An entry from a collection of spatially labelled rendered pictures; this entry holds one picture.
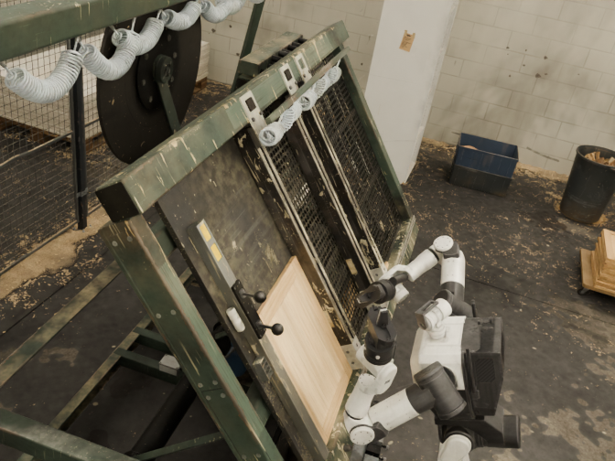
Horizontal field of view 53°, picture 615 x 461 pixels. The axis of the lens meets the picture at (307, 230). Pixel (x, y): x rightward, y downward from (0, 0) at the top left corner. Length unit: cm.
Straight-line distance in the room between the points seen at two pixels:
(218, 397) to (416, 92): 450
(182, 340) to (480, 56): 591
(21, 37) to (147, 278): 70
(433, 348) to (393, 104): 412
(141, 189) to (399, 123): 463
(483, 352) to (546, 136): 551
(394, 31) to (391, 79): 43
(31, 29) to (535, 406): 344
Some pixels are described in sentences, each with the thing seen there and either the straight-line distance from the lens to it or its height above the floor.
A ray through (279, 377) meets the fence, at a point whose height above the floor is 121.
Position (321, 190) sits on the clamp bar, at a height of 144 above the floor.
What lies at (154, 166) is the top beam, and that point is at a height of 191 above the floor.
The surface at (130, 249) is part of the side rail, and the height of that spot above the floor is 173.
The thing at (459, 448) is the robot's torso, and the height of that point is 95.
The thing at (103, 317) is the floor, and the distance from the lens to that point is 412.
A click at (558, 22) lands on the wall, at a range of 713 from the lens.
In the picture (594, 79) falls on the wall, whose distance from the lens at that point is 727.
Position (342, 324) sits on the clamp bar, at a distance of 247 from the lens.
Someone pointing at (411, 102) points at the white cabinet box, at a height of 83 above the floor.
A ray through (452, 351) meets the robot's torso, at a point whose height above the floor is 136.
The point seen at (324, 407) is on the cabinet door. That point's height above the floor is 96.
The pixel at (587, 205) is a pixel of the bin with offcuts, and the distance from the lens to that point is 652.
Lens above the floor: 266
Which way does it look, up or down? 31 degrees down
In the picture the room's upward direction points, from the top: 10 degrees clockwise
